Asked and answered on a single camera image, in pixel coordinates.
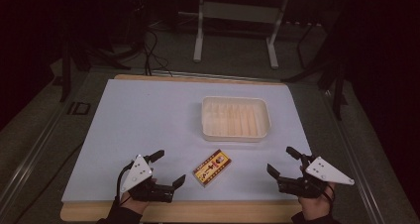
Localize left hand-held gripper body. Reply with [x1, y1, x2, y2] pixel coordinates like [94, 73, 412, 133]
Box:
[120, 154, 174, 204]

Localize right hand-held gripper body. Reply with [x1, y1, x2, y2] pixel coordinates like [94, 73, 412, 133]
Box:
[276, 155, 356, 199]

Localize person's left hand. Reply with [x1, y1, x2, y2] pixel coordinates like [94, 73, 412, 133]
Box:
[120, 176, 158, 216]

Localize person's right hand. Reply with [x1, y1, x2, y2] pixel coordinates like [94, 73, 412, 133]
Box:
[297, 181, 337, 222]

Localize pale blue table mat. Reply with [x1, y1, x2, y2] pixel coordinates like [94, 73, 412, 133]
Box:
[61, 78, 313, 204]

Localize yellow and red printed box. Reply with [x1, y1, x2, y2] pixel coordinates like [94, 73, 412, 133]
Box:
[192, 149, 233, 188]

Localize white rectangular tray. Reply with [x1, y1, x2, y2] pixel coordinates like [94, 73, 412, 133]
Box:
[201, 95, 272, 144]

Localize black tripod stand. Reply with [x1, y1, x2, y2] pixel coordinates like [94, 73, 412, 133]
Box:
[280, 5, 350, 121]

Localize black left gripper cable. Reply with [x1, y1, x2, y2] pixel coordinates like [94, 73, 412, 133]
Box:
[114, 162, 134, 202]

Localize metal floor rail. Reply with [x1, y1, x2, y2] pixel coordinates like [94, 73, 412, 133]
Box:
[0, 94, 75, 212]
[321, 89, 387, 224]

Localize black floor bracket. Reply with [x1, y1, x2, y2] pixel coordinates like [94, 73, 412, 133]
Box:
[66, 101, 91, 116]

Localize black floor cables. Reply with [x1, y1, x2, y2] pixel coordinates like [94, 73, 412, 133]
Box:
[141, 27, 173, 77]

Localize white metal stand frame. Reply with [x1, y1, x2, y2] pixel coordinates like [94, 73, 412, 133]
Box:
[192, 0, 292, 70]

